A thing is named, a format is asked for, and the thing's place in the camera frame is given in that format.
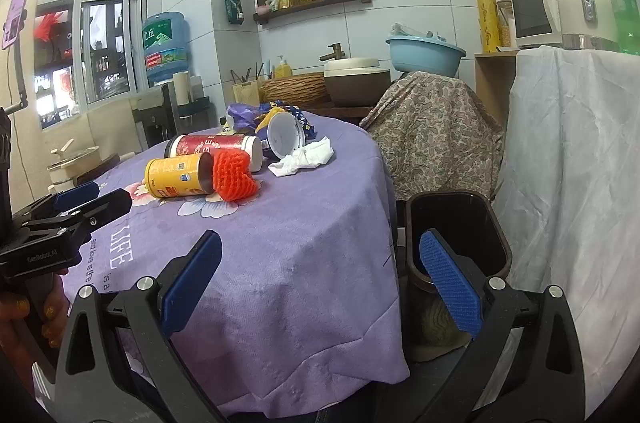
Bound yellow cylindrical can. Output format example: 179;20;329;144
144;153;214;198

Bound red cylindrical canister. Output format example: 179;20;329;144
164;134;264;172

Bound red knitted heart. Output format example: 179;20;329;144
213;149;258;202

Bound purple plastic bag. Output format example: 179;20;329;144
226;103;272;134

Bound blue yogurt cup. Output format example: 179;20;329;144
255;106;306;160

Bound white tissue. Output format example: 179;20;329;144
268;137;334;177

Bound blue snack bag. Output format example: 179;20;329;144
268;100;317;141

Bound dark brown trash bin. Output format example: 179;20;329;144
404;191;512;362

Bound left hand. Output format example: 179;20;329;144
0;269;72;384

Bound water dispenser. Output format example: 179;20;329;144
130;76;215;150

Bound window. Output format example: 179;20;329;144
34;0;149;128

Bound purple phone on stand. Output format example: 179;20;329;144
1;0;28;115

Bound blue water jug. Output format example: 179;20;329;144
142;11;190;87

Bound white cloth cover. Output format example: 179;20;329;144
494;47;639;411

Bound purple floral tablecloth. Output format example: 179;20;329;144
63;115;409;417

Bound utensil holder box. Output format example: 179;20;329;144
232;80;260;106

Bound floral cloth cover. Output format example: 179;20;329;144
360;72;504;201

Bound yellow soap bottle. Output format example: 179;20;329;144
273;56;293;79

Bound woven wicker basket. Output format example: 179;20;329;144
258;72;330;106

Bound wooden cabinet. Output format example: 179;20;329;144
475;50;518;128

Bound wooden counter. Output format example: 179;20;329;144
302;102;373;125

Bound brass faucet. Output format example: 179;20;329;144
319;42;346;62

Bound brown white sink basin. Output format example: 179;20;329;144
323;58;392;106

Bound light blue basin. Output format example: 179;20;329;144
386;35;466;77

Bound yellow roll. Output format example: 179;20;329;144
476;0;501;53

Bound white microwave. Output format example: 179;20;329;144
511;0;562;49

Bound green plastic bottle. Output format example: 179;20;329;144
611;0;640;56

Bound green wall pouch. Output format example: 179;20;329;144
224;0;244;25

